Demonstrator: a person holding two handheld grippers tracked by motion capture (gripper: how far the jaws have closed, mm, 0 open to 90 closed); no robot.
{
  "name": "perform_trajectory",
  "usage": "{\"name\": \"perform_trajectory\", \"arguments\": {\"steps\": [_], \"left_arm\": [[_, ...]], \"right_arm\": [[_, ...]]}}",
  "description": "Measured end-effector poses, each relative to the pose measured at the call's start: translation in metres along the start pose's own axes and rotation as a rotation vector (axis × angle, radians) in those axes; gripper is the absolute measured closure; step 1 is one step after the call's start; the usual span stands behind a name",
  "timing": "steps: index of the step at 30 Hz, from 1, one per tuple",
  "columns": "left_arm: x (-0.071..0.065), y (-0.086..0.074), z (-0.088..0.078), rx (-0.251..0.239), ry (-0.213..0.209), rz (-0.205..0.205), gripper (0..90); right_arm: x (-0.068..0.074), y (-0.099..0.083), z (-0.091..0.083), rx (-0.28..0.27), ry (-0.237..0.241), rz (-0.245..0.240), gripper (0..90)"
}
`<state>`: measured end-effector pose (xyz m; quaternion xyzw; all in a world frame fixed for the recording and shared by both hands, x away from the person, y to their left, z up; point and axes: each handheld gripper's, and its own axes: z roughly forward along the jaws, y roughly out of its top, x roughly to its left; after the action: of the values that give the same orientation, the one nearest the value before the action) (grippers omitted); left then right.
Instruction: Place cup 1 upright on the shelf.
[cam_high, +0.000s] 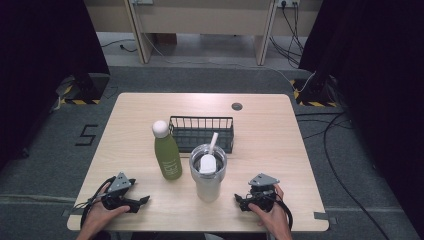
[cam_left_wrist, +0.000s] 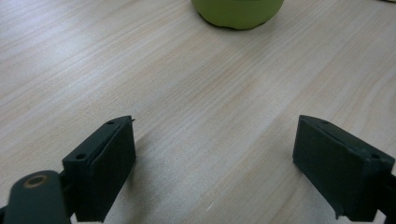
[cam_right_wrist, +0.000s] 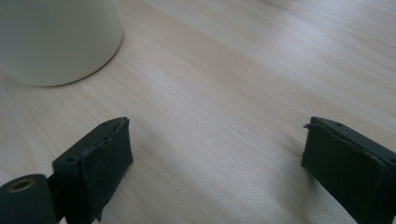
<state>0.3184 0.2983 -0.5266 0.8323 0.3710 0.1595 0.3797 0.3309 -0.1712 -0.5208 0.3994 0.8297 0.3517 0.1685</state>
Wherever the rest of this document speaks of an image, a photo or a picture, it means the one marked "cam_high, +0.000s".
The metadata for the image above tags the green bottle with white cap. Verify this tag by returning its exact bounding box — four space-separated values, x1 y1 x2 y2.
151 120 183 181

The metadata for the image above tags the black stand base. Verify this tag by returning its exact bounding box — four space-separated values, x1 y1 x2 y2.
289 74 339 108
54 73 111 106

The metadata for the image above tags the black wire basket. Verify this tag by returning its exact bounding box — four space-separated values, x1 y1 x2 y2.
168 115 235 155

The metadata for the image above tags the grey floor tape strip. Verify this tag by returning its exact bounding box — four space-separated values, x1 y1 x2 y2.
61 207 86 218
313 211 338 225

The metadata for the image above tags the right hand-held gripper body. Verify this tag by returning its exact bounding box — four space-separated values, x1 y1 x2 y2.
246 173 280 213

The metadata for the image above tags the right hand-held gripper cable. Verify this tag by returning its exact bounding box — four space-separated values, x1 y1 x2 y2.
273 194 295 231

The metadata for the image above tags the beige background desk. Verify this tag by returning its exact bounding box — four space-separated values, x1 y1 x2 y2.
83 0 324 67

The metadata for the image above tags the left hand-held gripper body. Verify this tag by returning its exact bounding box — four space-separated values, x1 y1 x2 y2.
101 171 141 214

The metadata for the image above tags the short black floor cable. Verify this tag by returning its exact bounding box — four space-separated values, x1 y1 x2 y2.
100 39 138 54

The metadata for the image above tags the person's left hand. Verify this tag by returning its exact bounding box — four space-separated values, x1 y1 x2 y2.
83 183 131 232

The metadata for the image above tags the long black floor cable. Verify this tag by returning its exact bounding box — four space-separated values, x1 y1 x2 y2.
295 111 392 240

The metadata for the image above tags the white tumbler with straw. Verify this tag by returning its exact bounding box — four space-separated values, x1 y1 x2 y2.
188 132 228 203

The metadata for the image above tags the bundle of black cables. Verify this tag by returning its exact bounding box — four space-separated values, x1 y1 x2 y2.
269 0 306 69

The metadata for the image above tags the person's right hand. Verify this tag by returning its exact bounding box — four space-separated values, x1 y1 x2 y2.
248 184 292 234

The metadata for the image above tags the dark curtain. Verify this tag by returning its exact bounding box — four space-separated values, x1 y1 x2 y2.
298 0 424 236
0 0 111 169

